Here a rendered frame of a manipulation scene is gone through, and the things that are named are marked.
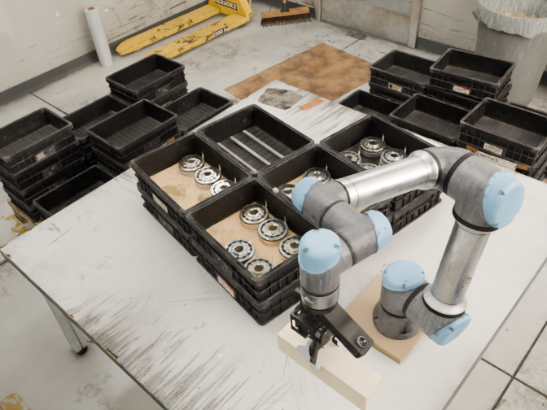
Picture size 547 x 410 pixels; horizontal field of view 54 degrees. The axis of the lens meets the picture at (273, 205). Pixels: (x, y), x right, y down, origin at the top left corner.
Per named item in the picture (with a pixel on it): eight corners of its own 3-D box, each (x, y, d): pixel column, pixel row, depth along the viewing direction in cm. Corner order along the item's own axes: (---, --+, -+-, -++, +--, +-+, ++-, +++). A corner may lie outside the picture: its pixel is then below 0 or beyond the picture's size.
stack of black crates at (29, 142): (68, 168, 337) (44, 106, 307) (96, 187, 321) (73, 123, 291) (9, 202, 315) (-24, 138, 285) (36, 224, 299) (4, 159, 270)
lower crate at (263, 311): (331, 281, 185) (331, 258, 177) (262, 330, 172) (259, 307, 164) (260, 222, 209) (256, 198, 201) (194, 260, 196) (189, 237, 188)
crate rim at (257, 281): (331, 239, 171) (331, 233, 169) (256, 289, 158) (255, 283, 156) (255, 181, 195) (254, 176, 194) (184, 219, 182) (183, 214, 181)
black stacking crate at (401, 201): (448, 181, 204) (452, 156, 196) (394, 217, 191) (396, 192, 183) (369, 137, 228) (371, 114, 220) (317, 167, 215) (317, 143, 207)
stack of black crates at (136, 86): (168, 112, 379) (155, 52, 349) (197, 126, 363) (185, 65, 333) (121, 138, 358) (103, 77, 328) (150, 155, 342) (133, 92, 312)
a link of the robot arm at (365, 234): (357, 191, 108) (314, 215, 103) (398, 221, 100) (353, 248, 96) (356, 220, 113) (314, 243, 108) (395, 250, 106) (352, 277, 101)
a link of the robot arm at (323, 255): (354, 242, 95) (316, 264, 92) (352, 282, 102) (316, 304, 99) (326, 217, 100) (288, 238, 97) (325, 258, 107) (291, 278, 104)
